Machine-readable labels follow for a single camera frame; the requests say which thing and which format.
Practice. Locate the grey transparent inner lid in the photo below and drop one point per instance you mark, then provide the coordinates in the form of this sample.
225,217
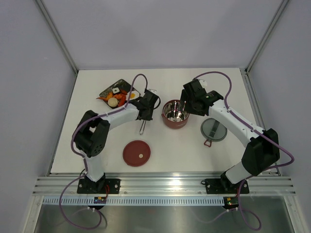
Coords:
212,131

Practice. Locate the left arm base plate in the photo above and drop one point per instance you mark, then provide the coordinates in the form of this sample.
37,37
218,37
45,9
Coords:
110,186

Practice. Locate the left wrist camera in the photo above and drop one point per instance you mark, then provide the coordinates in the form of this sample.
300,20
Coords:
153,91

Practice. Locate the aluminium rail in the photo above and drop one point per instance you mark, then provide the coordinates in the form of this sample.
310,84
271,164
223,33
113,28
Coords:
253,96
164,184

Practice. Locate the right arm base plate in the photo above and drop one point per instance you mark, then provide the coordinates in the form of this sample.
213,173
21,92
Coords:
220,186

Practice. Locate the slotted white cable duct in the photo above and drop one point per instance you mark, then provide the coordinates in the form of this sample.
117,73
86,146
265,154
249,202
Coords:
136,201

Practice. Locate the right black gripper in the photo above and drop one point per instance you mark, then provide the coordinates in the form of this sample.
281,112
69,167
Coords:
189,109

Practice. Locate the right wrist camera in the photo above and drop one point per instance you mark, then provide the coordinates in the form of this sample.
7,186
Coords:
202,82

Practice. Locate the left frame post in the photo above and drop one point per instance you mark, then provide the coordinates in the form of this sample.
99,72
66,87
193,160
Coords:
57,36

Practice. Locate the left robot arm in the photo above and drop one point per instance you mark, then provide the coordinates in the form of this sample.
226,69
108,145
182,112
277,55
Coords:
89,138

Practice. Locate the red steel lunch box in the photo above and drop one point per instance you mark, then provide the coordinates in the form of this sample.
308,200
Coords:
174,117

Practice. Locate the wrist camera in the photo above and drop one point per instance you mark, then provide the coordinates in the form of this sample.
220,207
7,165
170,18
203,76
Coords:
202,82
153,91

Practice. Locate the right side aluminium rail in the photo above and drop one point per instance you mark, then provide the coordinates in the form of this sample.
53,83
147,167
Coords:
253,96

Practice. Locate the toy white mushroom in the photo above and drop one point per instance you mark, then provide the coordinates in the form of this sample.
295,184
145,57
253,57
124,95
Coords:
113,102

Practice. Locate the toy orange shrimp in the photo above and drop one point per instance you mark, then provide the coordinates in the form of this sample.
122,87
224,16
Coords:
118,96

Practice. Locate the toy red sausage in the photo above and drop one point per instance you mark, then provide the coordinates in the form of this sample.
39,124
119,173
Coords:
122,100

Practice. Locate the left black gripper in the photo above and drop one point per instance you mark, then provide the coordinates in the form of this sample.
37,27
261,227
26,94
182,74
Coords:
149,117

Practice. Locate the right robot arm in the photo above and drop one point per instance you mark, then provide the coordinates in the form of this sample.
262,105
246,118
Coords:
261,146

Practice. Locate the aluminium front rail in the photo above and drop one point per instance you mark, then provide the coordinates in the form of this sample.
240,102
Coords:
164,184

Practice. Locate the red round lid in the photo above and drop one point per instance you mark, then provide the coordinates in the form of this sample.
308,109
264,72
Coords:
136,153

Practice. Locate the right frame post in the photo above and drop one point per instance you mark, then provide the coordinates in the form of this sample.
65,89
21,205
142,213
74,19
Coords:
267,34

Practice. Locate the frame post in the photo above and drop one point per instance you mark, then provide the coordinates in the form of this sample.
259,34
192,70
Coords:
57,36
267,34

